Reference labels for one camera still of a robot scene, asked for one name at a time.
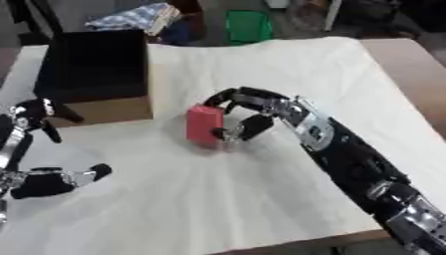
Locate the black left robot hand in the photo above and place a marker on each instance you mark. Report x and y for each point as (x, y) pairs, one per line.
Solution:
(40, 184)

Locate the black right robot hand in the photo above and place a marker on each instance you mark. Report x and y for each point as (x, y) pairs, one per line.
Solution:
(256, 94)

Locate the red rectangular block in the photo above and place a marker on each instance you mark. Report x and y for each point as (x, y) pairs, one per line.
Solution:
(203, 126)

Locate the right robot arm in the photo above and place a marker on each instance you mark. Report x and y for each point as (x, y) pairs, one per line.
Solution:
(354, 162)

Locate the cardboard box with black inside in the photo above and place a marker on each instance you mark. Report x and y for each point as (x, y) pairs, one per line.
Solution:
(93, 66)

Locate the green bag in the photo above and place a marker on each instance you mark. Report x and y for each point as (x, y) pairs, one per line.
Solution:
(248, 26)

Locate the blue white checked cloth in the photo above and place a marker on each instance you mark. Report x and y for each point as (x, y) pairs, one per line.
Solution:
(133, 17)

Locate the black bag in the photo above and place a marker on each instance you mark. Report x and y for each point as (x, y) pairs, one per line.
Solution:
(383, 16)

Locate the black chair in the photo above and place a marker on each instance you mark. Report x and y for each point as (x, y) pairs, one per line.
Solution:
(35, 20)

